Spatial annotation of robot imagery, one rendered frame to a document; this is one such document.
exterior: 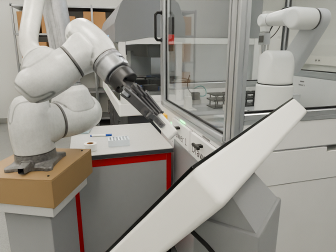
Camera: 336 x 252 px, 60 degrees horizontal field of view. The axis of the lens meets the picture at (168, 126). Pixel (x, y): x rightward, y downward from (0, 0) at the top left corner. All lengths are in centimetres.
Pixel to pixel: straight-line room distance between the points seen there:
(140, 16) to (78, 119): 121
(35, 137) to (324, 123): 110
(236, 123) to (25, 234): 92
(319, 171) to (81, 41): 102
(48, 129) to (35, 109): 9
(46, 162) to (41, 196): 14
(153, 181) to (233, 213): 126
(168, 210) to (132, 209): 148
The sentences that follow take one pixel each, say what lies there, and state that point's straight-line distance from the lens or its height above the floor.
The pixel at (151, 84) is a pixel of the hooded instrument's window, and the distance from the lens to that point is 232.
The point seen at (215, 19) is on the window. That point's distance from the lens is 122.
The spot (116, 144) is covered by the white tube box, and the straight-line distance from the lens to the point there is 173.
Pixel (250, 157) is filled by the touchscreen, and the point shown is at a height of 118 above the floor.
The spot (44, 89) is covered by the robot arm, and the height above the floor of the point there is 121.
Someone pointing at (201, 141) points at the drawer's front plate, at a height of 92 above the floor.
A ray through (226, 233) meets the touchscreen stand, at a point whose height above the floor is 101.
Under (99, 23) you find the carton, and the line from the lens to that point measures 519.
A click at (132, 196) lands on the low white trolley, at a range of 177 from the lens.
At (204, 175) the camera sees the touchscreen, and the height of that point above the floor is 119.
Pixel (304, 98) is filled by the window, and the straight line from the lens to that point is 121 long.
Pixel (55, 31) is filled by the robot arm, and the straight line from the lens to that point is 131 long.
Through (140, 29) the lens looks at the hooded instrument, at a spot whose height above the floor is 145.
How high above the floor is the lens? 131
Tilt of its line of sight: 15 degrees down
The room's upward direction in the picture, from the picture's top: straight up
